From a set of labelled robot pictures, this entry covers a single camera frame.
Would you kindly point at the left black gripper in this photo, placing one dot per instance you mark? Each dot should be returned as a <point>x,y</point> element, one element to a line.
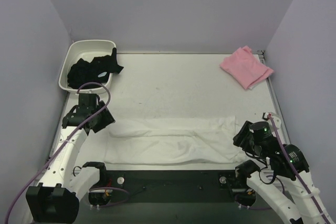
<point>103,118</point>

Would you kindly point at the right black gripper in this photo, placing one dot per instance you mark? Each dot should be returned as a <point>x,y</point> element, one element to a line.
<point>241,136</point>

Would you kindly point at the white t shirt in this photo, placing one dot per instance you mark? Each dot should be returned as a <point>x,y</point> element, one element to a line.
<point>173,142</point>

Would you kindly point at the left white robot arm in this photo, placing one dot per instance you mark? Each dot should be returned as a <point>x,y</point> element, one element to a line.
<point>57,195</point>

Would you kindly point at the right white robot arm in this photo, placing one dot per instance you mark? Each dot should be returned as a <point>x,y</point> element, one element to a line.
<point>279,174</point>

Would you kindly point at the black t shirt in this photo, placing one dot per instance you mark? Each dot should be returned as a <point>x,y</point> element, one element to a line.
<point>98,70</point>

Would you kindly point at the white plastic bin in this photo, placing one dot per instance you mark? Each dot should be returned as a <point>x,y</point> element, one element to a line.
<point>86,50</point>

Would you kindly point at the pink folded t shirt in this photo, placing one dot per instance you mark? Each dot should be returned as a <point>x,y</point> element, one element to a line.
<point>245,68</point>

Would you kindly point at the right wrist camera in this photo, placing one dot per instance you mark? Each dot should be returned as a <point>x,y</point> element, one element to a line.
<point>276,120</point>

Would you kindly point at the aluminium right side rail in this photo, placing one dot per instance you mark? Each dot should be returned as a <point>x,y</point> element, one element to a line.
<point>282,130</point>

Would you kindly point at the aluminium rail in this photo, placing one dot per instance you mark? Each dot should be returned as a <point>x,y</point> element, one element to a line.
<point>94,177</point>
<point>282,130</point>

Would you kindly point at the aluminium front rail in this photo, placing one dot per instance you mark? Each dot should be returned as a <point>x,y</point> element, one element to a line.
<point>94,177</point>

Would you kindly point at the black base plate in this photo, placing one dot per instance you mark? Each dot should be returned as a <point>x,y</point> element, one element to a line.
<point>171,186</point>

